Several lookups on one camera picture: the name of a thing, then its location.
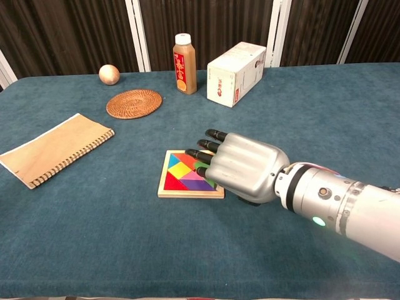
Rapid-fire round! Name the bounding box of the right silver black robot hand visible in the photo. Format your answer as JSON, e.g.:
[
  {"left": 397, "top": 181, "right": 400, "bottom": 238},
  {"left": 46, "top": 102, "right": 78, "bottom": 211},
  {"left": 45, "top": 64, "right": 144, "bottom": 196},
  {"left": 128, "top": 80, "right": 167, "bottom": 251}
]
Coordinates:
[{"left": 184, "top": 128, "right": 291, "bottom": 208}]

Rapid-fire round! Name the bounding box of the green triangle tangram piece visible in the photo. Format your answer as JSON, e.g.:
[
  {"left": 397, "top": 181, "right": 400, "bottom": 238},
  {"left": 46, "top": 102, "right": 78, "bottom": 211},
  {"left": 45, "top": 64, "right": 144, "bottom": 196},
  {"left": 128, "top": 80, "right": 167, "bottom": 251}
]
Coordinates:
[{"left": 192, "top": 161, "right": 218, "bottom": 189}]

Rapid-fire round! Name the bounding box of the purple wooden tangram parallelogram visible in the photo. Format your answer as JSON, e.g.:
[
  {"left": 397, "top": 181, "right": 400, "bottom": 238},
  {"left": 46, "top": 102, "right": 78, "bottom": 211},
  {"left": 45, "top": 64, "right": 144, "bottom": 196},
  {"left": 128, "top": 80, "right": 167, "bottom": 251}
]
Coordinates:
[{"left": 181, "top": 179, "right": 218, "bottom": 191}]

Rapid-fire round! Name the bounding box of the pink wooden tangram triangle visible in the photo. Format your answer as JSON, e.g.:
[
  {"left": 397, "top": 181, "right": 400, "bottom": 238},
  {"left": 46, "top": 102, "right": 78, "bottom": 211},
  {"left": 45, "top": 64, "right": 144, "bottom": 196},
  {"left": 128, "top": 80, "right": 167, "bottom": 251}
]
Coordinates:
[{"left": 181, "top": 171, "right": 206, "bottom": 181}]

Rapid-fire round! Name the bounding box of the orange wooden tangram triangle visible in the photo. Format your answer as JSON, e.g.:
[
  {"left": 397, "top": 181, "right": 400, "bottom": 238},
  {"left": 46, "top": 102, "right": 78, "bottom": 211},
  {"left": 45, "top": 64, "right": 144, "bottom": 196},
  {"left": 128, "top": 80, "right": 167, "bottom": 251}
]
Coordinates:
[{"left": 170, "top": 152, "right": 201, "bottom": 171}]

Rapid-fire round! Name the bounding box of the yellow wooden tangram square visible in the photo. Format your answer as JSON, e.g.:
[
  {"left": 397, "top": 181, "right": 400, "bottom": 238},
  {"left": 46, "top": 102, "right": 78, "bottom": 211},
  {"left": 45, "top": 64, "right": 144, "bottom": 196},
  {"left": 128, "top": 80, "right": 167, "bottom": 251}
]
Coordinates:
[{"left": 167, "top": 162, "right": 193, "bottom": 181}]

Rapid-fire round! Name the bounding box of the red wooden tangram triangle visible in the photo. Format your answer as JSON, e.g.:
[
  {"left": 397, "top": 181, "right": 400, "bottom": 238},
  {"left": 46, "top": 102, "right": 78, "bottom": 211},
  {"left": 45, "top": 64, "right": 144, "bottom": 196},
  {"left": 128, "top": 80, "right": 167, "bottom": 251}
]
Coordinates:
[{"left": 164, "top": 171, "right": 190, "bottom": 191}]

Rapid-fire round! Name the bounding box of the white cardboard box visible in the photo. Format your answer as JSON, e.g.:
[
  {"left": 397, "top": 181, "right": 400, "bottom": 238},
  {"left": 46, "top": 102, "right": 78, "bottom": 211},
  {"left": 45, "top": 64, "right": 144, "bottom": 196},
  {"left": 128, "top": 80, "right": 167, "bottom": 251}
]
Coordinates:
[{"left": 206, "top": 41, "right": 267, "bottom": 108}]

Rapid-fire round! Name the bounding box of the brown drink bottle white cap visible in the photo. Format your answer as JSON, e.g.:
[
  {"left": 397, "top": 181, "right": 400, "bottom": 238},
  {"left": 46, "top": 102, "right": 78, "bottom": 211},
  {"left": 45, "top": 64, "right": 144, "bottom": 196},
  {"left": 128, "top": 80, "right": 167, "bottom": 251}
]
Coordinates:
[{"left": 172, "top": 32, "right": 198, "bottom": 95}]

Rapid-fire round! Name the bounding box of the round woven rattan coaster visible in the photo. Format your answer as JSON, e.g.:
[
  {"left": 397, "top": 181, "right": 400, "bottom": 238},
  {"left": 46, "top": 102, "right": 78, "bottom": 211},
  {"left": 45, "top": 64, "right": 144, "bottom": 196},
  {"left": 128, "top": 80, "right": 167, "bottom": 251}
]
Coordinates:
[{"left": 106, "top": 89, "right": 163, "bottom": 120}]

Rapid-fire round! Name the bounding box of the dark ribbed partition panel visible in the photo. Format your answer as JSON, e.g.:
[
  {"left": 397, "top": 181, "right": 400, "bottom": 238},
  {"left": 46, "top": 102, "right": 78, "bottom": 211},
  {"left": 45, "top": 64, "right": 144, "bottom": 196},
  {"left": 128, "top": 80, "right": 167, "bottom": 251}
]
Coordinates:
[
  {"left": 139, "top": 0, "right": 276, "bottom": 72},
  {"left": 280, "top": 0, "right": 361, "bottom": 67},
  {"left": 0, "top": 0, "right": 140, "bottom": 79},
  {"left": 345, "top": 0, "right": 400, "bottom": 64}
]

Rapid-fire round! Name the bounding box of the teal table cloth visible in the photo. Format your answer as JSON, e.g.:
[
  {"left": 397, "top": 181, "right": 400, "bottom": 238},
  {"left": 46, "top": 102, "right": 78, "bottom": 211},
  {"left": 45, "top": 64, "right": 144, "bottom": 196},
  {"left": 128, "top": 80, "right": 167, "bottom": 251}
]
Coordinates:
[{"left": 0, "top": 62, "right": 400, "bottom": 299}]

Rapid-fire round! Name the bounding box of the wooden ball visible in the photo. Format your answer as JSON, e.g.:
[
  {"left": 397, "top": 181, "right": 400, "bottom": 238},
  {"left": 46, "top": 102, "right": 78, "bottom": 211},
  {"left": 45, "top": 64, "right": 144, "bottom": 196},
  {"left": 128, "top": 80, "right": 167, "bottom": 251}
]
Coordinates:
[{"left": 98, "top": 64, "right": 121, "bottom": 86}]

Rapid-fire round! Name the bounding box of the kraft spiral notebook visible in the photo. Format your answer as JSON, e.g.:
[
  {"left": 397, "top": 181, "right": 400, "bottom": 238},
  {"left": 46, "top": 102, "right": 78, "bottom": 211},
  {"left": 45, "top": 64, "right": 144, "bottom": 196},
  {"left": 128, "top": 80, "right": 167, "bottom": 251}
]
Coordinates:
[{"left": 0, "top": 112, "right": 116, "bottom": 190}]

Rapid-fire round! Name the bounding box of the wooden tangram puzzle tray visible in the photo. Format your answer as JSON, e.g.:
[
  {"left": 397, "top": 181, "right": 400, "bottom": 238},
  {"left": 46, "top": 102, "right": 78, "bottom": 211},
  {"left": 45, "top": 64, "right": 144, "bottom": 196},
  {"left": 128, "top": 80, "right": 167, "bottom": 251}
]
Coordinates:
[{"left": 157, "top": 149, "right": 225, "bottom": 199}]

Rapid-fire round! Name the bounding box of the white partition post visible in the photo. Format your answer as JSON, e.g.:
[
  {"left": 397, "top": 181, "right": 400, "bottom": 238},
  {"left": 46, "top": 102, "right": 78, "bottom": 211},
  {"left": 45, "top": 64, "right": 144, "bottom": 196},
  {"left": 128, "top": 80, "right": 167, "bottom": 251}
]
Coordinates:
[
  {"left": 265, "top": 0, "right": 293, "bottom": 68},
  {"left": 336, "top": 0, "right": 370, "bottom": 65},
  {"left": 0, "top": 49, "right": 18, "bottom": 90},
  {"left": 124, "top": 0, "right": 153, "bottom": 73}
]

